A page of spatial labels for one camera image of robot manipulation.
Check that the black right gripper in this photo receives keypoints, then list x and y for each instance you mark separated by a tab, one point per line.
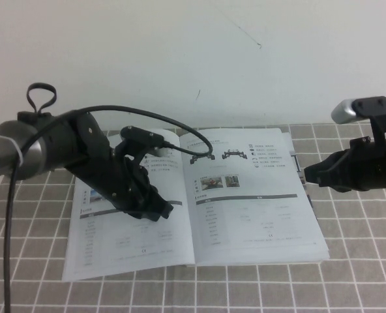
352	169

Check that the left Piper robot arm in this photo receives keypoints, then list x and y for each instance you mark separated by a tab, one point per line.
49	146

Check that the white zip tie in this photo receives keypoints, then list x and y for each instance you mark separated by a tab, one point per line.
17	151

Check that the white product manual book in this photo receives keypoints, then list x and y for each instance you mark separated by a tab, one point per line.
245	212

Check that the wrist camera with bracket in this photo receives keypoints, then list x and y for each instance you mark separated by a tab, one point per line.
359	109
141	135

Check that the grey white checked tablecloth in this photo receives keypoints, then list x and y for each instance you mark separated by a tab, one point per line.
277	287

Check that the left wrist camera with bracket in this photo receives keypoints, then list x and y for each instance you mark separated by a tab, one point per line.
141	135

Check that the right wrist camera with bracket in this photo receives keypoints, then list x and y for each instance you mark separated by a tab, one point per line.
359	109

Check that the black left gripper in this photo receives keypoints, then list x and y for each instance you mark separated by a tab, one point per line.
121	182

